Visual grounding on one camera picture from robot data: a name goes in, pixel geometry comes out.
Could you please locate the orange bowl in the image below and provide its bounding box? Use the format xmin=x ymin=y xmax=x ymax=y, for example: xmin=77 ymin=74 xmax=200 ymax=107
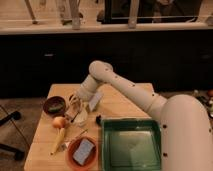
xmin=66 ymin=136 xmax=98 ymax=171

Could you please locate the green plastic bin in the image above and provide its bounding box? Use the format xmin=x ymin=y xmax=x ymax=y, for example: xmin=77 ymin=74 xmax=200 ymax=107
xmin=101 ymin=119 xmax=161 ymax=171

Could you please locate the white paper cup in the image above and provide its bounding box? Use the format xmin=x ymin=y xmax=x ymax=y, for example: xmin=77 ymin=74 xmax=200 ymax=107
xmin=75 ymin=109 xmax=88 ymax=126

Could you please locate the yellow banana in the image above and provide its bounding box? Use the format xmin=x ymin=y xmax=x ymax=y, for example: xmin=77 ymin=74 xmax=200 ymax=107
xmin=50 ymin=128 xmax=66 ymax=155

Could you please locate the small black eraser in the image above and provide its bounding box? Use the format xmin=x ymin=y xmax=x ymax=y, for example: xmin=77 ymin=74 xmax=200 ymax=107
xmin=96 ymin=115 xmax=101 ymax=125

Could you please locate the white card packet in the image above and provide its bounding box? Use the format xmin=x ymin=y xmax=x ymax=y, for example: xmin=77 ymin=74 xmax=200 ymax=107
xmin=88 ymin=92 xmax=103 ymax=111

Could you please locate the red apple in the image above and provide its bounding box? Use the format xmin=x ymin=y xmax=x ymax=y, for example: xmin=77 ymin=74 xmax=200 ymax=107
xmin=52 ymin=116 xmax=67 ymax=129

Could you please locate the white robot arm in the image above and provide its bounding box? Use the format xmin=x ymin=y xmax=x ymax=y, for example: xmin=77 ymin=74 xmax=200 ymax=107
xmin=76 ymin=60 xmax=213 ymax=171

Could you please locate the dark brown bowl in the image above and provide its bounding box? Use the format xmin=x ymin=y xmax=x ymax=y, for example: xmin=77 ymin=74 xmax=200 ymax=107
xmin=43 ymin=96 xmax=66 ymax=116

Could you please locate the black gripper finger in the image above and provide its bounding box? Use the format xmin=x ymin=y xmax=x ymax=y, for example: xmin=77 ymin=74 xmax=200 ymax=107
xmin=71 ymin=112 xmax=80 ymax=123

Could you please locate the blue grey sponge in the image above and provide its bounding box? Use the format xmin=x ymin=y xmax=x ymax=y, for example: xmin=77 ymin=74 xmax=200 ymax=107
xmin=73 ymin=138 xmax=95 ymax=165

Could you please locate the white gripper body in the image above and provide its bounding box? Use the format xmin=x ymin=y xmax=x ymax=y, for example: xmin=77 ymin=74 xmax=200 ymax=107
xmin=76 ymin=75 xmax=101 ymax=101

